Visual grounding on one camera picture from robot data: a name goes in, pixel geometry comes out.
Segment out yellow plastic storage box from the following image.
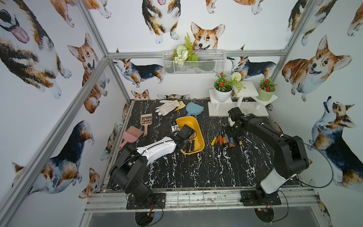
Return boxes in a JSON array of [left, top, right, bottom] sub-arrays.
[[176, 116, 205, 155]]

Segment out yellow handle screwdriver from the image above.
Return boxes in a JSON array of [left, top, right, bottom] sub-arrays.
[[211, 131, 220, 146]]

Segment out purple red handle screwdriver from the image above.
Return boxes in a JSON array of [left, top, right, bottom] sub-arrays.
[[229, 137, 235, 148]]

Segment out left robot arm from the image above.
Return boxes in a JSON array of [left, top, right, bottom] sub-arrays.
[[110, 125, 197, 202]]

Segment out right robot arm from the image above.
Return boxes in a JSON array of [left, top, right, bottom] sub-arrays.
[[228, 107, 310, 200]]

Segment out white stepped plant stand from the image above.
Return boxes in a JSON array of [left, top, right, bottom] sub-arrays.
[[208, 81, 278, 117]]

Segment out blue plastic dustpan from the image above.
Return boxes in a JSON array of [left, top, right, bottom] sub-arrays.
[[186, 102, 204, 116]]

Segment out yellow cloth under glove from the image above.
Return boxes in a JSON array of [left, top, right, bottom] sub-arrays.
[[175, 101, 186, 111]]

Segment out white pot red flowers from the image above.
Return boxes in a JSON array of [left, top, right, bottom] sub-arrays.
[[214, 72, 233, 103]]

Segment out white work glove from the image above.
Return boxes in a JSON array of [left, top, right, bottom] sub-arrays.
[[155, 100, 180, 116]]

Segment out white hydrangea flower sprig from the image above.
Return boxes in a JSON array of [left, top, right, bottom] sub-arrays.
[[229, 72, 244, 93]]

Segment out green pot red flowers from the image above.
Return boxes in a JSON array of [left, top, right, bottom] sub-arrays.
[[257, 78, 277, 101]]

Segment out brown plastic slotted scoop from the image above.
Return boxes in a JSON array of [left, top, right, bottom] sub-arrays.
[[140, 113, 153, 136]]

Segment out pink hand brush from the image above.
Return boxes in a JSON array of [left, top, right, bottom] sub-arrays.
[[118, 126, 144, 151]]

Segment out green fern with white flowers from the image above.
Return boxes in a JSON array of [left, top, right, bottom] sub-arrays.
[[171, 33, 199, 66]]

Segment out white wire wall basket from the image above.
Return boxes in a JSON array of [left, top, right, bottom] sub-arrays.
[[162, 50, 226, 75]]

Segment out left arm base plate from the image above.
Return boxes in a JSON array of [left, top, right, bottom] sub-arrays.
[[126, 193, 166, 210]]

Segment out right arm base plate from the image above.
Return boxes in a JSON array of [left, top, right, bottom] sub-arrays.
[[240, 189, 282, 206]]

